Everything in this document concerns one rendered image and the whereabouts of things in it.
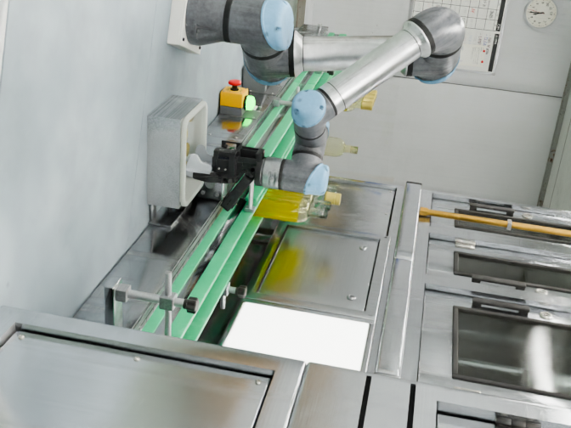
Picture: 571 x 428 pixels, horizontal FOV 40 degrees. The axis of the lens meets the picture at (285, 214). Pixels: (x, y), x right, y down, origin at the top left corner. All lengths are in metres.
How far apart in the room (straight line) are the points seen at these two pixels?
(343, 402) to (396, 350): 0.76
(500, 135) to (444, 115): 0.59
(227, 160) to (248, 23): 0.32
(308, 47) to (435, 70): 0.32
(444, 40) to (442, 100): 6.22
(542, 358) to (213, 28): 1.12
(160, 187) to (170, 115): 0.17
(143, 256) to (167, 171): 0.21
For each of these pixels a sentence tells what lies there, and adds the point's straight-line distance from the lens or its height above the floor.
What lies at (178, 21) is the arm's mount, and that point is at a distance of 1.86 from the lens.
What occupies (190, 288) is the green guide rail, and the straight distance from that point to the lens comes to 1.68.
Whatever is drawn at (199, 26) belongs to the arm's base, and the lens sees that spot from 1.88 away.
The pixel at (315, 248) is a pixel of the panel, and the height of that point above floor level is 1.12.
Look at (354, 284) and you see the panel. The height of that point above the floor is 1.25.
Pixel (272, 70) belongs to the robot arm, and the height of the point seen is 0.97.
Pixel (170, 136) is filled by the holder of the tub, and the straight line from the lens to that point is 1.78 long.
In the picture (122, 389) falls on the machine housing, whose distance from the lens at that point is 1.12.
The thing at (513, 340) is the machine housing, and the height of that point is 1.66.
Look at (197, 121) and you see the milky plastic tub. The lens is 1.93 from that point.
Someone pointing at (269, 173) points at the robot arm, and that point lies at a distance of 1.81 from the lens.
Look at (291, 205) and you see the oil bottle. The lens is 2.11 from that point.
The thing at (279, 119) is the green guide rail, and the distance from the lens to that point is 2.43.
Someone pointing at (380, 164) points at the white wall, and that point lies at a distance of 8.33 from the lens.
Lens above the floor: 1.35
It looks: 9 degrees down
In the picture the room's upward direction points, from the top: 99 degrees clockwise
